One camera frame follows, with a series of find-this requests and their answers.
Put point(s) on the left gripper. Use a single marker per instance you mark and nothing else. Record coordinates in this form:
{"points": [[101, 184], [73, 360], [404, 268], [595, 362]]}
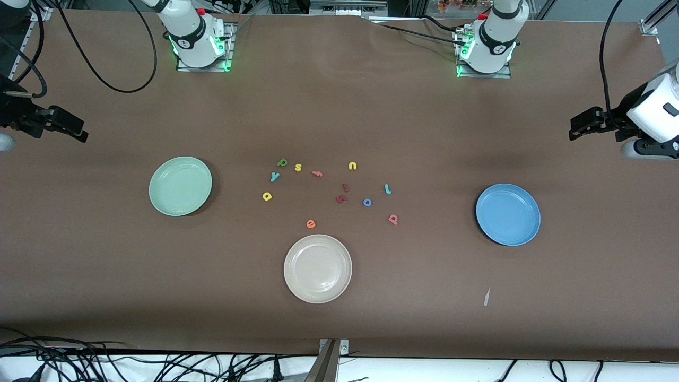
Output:
{"points": [[618, 115]]}

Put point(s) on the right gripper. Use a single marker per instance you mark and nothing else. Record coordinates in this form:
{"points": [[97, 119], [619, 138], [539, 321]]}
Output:
{"points": [[11, 113]]}

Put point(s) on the teal foam letter y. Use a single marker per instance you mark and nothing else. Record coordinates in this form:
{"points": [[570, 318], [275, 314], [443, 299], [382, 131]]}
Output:
{"points": [[275, 176]]}

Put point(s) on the green foam letter p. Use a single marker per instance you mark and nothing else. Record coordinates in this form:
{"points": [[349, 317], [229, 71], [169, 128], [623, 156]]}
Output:
{"points": [[281, 163]]}

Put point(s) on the pink foam letter p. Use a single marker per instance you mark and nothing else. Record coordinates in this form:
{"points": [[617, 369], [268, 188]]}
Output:
{"points": [[393, 219]]}

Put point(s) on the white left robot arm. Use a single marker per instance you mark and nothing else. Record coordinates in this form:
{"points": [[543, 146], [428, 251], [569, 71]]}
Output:
{"points": [[493, 42]]}

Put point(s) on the blue plate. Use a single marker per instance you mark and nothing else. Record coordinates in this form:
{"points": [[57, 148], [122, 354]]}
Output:
{"points": [[508, 214]]}

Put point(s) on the green plate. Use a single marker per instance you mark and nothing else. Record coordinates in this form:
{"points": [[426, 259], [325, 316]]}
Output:
{"points": [[180, 185]]}

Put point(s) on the brown table cover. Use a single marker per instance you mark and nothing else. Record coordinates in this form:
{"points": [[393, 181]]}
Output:
{"points": [[106, 265]]}

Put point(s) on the orange artificial flowers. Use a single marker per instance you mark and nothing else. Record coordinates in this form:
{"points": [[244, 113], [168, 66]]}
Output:
{"points": [[461, 4]]}

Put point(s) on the white paper scrap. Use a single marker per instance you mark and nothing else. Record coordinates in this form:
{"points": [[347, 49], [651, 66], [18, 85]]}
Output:
{"points": [[486, 297]]}

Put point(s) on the dark red foam letter k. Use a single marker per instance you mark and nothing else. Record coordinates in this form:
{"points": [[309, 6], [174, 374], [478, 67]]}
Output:
{"points": [[341, 199]]}

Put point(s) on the grey device box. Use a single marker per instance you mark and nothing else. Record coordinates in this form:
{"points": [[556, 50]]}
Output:
{"points": [[347, 6]]}

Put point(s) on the beige plate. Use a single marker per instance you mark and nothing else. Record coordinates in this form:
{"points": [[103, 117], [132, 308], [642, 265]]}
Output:
{"points": [[318, 268]]}

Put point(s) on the dark angled bar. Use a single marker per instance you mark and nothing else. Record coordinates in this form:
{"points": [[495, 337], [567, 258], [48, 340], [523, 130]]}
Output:
{"points": [[324, 369]]}

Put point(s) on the aluminium frame profile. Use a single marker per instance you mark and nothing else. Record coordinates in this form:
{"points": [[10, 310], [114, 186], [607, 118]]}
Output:
{"points": [[26, 50], [651, 24]]}

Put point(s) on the silver bracket plate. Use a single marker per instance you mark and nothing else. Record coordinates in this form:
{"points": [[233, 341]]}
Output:
{"points": [[345, 347]]}

